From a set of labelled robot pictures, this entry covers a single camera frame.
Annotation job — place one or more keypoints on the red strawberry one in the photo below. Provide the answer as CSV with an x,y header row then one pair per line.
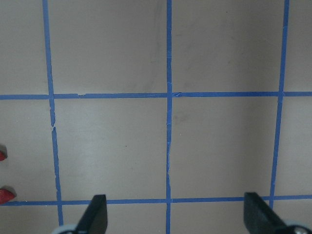
x,y
2,156

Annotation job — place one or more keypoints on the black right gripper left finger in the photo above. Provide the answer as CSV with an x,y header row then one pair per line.
x,y
95,218

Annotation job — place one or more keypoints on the red strawberry three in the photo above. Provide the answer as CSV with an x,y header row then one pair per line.
x,y
6,196

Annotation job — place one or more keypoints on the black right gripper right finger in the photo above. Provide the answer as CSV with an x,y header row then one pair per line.
x,y
259,218

